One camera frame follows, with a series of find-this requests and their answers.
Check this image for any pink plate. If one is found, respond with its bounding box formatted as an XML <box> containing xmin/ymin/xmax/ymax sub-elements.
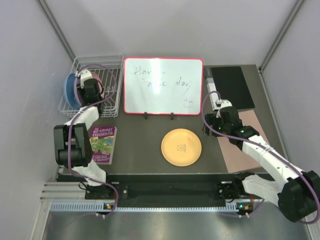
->
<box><xmin>91</xmin><ymin>71</ymin><xmax>105</xmax><ymax>98</ymax></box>

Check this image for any yellow plate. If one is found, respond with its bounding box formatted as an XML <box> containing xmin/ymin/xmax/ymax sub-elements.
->
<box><xmin>160</xmin><ymin>128</ymin><xmax>202</xmax><ymax>167</ymax></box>

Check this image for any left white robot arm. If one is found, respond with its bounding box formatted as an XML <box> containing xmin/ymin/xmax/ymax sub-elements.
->
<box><xmin>53</xmin><ymin>77</ymin><xmax>114</xmax><ymax>199</ymax></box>

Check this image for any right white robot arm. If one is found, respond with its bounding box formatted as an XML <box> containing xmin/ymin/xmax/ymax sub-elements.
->
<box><xmin>201</xmin><ymin>106</ymin><xmax>320</xmax><ymax>224</ymax></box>

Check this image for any purple plate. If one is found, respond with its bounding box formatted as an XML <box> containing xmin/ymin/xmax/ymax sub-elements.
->
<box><xmin>73</xmin><ymin>77</ymin><xmax>82</xmax><ymax>107</ymax></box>

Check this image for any blue plate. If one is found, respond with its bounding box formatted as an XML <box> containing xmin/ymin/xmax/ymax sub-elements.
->
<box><xmin>63</xmin><ymin>73</ymin><xmax>81</xmax><ymax>110</ymax></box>

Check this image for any pink board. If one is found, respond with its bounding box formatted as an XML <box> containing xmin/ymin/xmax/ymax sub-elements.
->
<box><xmin>217</xmin><ymin>110</ymin><xmax>269</xmax><ymax>173</ymax></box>

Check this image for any white box under folder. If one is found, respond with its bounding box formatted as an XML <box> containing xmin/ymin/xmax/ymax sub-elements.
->
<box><xmin>205</xmin><ymin>77</ymin><xmax>221</xmax><ymax>111</ymax></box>

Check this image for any black folder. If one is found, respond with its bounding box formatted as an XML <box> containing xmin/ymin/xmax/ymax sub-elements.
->
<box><xmin>210</xmin><ymin>66</ymin><xmax>255</xmax><ymax>110</ymax></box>

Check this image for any purple treehouse book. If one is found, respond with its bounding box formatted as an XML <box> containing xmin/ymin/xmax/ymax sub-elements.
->
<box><xmin>89</xmin><ymin>126</ymin><xmax>117</xmax><ymax>165</ymax></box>

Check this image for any red-framed whiteboard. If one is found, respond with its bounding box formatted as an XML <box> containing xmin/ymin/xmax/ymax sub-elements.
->
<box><xmin>123</xmin><ymin>57</ymin><xmax>204</xmax><ymax>116</ymax></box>

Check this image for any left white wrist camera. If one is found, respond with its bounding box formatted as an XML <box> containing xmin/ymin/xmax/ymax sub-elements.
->
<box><xmin>75</xmin><ymin>68</ymin><xmax>93</xmax><ymax>89</ymax></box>

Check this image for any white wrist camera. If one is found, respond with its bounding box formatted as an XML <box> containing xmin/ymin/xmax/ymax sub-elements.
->
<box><xmin>214</xmin><ymin>99</ymin><xmax>233</xmax><ymax>118</ymax></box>
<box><xmin>75</xmin><ymin>68</ymin><xmax>93</xmax><ymax>89</ymax></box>

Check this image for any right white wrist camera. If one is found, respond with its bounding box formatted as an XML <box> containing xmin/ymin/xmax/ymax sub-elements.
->
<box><xmin>214</xmin><ymin>99</ymin><xmax>233</xmax><ymax>118</ymax></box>

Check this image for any white wire dish rack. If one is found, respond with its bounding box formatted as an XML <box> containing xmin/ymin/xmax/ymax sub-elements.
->
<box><xmin>69</xmin><ymin>54</ymin><xmax>124</xmax><ymax>118</ymax></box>

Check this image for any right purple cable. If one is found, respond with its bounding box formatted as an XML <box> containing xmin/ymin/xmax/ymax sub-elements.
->
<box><xmin>201</xmin><ymin>90</ymin><xmax>320</xmax><ymax>225</ymax></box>

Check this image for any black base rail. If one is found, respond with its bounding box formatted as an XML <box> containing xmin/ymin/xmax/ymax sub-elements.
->
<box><xmin>107</xmin><ymin>174</ymin><xmax>249</xmax><ymax>208</ymax></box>

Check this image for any grey slotted cable duct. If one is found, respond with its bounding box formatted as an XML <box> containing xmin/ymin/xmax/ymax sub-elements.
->
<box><xmin>50</xmin><ymin>201</ymin><xmax>252</xmax><ymax>213</ymax></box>

